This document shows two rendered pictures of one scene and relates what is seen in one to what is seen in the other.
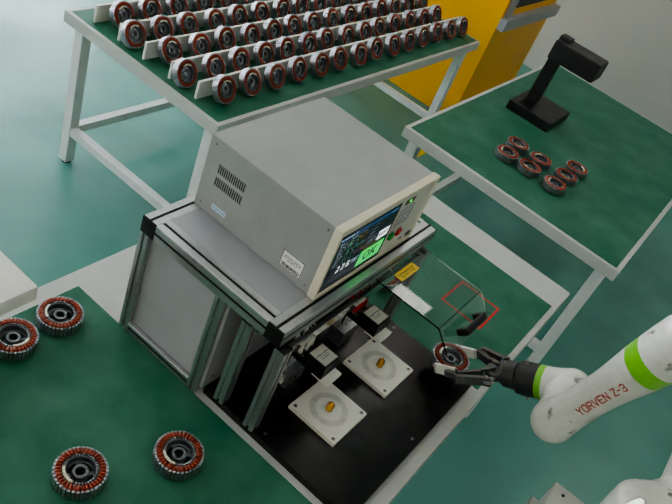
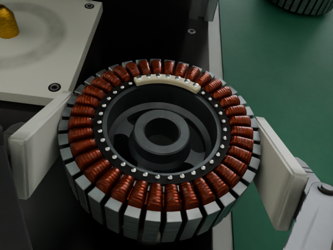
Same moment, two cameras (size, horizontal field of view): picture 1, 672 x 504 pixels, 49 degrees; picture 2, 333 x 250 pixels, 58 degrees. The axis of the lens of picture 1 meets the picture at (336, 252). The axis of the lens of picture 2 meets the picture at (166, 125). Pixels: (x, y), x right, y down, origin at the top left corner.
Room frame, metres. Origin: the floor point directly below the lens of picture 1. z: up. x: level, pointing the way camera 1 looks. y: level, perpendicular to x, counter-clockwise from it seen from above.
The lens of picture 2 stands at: (1.56, -0.51, 0.97)
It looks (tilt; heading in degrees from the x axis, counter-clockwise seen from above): 52 degrees down; 64
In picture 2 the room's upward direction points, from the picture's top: 10 degrees clockwise
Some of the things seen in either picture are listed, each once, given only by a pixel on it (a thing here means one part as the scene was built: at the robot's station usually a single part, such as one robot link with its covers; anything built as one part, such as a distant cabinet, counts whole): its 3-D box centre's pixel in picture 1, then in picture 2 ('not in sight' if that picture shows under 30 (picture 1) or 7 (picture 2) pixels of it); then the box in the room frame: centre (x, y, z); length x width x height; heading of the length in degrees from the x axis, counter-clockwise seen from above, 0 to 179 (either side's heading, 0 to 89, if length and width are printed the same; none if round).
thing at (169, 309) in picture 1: (172, 311); not in sight; (1.25, 0.30, 0.91); 0.28 x 0.03 x 0.32; 68
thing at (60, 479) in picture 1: (80, 472); not in sight; (0.86, 0.30, 0.77); 0.11 x 0.11 x 0.04
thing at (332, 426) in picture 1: (328, 410); not in sight; (1.29, -0.15, 0.78); 0.15 x 0.15 x 0.01; 68
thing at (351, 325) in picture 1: (342, 329); not in sight; (1.57, -0.11, 0.80); 0.07 x 0.05 x 0.06; 158
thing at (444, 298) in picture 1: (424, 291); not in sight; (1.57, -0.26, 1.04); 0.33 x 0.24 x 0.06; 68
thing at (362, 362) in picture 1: (378, 366); (10, 37); (1.51, -0.24, 0.78); 0.15 x 0.15 x 0.01; 68
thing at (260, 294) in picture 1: (301, 229); not in sight; (1.52, 0.10, 1.09); 0.68 x 0.44 x 0.05; 158
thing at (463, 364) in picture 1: (449, 359); (160, 138); (1.61, -0.42, 0.83); 0.11 x 0.11 x 0.04
